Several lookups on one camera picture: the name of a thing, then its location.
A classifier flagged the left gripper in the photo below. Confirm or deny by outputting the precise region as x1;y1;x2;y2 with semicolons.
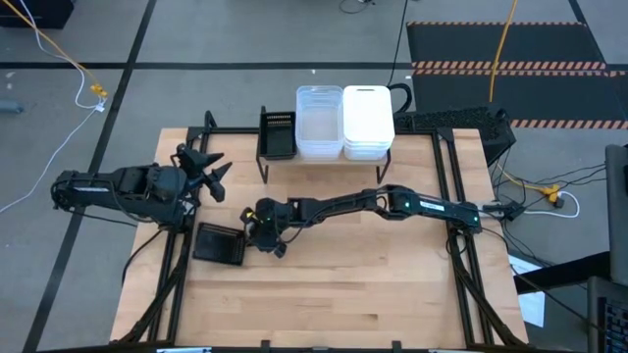
169;143;235;204

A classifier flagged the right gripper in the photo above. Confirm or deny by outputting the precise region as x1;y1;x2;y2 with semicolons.
242;225;291;260

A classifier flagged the clear plastic basket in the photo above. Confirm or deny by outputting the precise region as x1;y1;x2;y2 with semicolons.
295;141;344;156
294;84;344;148
296;149;343;162

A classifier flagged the wooden shelf with black legs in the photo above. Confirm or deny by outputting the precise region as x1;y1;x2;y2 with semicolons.
254;105;393;186

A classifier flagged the black box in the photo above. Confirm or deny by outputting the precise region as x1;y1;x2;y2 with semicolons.
0;0;76;29

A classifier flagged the white paper sheet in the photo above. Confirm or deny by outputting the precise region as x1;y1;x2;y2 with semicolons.
508;254;547;328

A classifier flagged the yellow power plug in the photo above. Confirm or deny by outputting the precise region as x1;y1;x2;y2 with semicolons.
537;182;561;203

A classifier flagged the black beam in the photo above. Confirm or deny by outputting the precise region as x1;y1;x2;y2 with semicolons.
512;250;612;295

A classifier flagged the black mat with hazard stripes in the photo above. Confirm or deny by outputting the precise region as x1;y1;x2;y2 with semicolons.
405;21;628;129

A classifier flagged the dark laptop keyboard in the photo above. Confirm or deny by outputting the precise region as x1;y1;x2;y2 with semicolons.
587;275;628;353

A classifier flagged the grey panel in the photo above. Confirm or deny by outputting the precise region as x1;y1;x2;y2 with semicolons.
604;143;628;287

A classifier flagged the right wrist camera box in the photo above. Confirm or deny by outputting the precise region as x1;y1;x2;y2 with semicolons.
253;197;293;230

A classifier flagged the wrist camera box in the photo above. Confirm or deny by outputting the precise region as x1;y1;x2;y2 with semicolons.
253;197;293;230
146;164;190;200

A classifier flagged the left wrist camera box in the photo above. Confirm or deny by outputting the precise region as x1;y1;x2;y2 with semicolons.
146;164;190;200

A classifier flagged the black aluminium rig frame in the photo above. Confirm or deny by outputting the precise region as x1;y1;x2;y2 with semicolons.
117;110;530;350

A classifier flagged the white cable with plug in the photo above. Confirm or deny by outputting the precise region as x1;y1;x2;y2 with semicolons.
0;0;108;216

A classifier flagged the orange cable with yellow connector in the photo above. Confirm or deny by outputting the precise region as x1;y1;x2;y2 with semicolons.
0;0;109;99

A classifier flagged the black floor cable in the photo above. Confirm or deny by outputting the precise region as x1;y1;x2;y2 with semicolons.
386;0;414;115

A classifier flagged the yellow hanging cable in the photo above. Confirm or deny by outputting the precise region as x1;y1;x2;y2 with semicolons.
488;0;517;103

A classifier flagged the short white cable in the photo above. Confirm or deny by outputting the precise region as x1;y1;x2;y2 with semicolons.
522;189;581;220

